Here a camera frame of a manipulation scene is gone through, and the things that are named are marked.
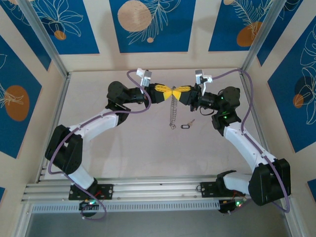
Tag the black key tag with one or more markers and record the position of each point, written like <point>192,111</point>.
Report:
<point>191,121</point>

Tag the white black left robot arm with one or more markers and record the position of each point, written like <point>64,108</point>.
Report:
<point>93,123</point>

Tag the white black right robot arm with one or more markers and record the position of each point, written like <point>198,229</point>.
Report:
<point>247,145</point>

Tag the small black controller board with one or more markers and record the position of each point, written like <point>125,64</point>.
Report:
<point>225,206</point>
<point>85,205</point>

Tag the white right camera bracket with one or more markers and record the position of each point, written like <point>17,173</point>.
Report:
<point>208,79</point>

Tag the white camera bracket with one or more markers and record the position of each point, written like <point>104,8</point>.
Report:
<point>139,72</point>
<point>208,79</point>

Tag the white left camera bracket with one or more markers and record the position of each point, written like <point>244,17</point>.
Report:
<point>139,72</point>

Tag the aluminium side rail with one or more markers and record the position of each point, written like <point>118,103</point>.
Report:
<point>258,123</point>
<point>58,116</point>

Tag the blue floral wall panel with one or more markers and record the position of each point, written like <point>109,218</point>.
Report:
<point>172,37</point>
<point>222,29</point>
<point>81,37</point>
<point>2,195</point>
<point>284,98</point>
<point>312,188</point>
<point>22,22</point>
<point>291,19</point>
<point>14,61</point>

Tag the aluminium frame post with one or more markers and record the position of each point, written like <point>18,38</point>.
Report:
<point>44,32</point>
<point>261,32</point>

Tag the wide aluminium base rail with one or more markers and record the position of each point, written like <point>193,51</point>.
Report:
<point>158,190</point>

